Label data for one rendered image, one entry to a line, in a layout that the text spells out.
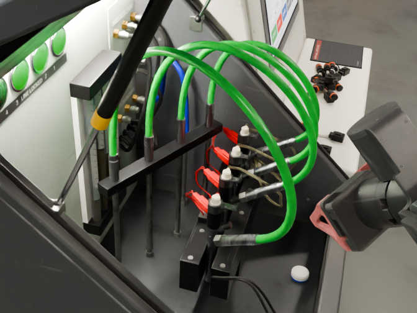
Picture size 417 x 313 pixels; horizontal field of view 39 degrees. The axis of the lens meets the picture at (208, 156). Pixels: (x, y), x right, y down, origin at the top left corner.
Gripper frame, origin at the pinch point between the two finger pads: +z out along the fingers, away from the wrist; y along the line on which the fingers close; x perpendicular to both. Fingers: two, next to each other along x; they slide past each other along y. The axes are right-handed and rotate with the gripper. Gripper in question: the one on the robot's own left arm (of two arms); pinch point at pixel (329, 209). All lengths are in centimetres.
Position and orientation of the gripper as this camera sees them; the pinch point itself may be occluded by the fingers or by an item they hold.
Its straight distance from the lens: 76.5
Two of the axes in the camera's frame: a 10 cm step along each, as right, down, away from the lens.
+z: -3.7, 1.6, 9.2
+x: 5.5, 8.3, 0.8
